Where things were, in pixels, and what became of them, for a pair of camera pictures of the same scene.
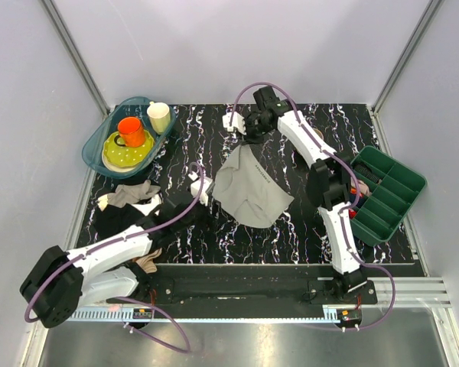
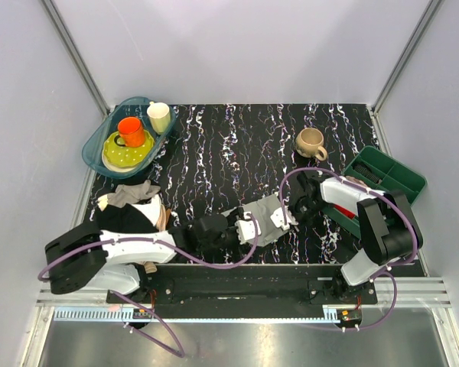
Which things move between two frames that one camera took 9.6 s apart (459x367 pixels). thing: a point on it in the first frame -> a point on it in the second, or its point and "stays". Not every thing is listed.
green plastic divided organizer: [393, 189] stays
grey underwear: [247, 192] -> [262, 211]
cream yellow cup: [160, 116] stays
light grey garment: [131, 193] stays
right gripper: [249, 139] -> [309, 222]
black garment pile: [112, 218] stays
